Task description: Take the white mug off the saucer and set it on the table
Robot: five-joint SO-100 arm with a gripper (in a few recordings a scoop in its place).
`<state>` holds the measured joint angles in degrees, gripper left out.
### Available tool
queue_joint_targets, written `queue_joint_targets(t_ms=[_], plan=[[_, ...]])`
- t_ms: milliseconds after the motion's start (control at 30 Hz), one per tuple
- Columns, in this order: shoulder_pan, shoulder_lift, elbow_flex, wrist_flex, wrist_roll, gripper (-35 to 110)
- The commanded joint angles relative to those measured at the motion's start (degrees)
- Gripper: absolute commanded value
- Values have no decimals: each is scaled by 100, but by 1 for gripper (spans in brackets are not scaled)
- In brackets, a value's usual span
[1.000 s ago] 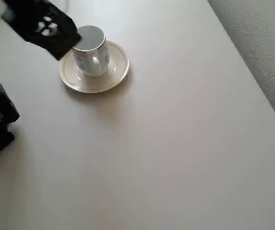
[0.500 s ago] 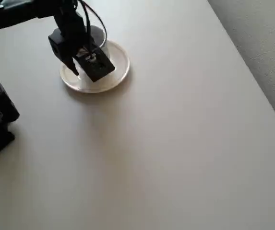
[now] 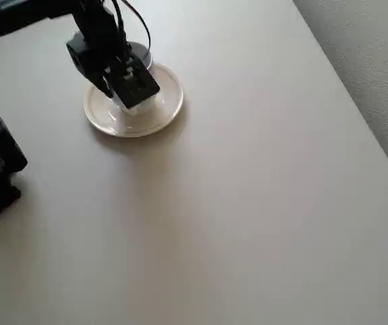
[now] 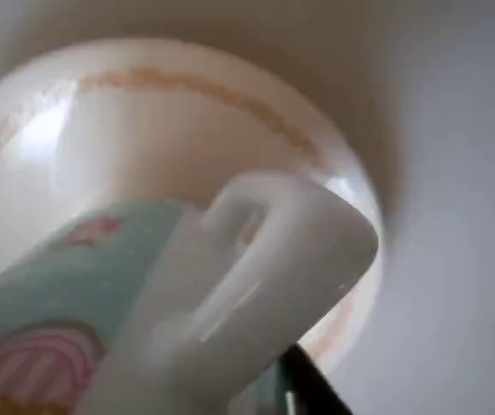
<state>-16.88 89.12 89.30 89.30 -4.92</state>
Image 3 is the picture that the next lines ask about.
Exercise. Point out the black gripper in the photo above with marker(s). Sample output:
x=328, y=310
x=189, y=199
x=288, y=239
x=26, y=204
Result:
x=139, y=89

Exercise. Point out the white ceramic mug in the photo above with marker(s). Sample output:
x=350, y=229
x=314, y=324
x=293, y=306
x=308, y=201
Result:
x=136, y=109

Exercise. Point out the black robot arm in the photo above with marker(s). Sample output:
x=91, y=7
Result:
x=7, y=17

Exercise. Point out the cream ceramic saucer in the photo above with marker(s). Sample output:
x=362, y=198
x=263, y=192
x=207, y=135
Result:
x=168, y=101

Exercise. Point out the black gripper camera block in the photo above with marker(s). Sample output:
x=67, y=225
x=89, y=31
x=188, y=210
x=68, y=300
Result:
x=136, y=84

